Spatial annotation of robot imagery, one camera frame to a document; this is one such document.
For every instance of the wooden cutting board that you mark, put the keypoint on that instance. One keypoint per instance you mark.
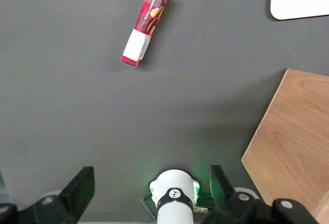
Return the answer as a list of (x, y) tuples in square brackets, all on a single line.
[(290, 144)]

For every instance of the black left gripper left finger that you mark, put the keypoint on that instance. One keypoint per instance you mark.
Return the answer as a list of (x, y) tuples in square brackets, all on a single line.
[(74, 195)]

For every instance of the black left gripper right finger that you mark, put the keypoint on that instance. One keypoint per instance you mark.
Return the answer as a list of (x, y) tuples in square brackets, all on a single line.
[(226, 203)]

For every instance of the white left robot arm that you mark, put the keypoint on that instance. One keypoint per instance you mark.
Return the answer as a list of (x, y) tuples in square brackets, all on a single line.
[(174, 201)]

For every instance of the red plaid cookie box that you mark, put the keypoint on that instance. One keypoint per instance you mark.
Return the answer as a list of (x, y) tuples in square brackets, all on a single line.
[(147, 22)]

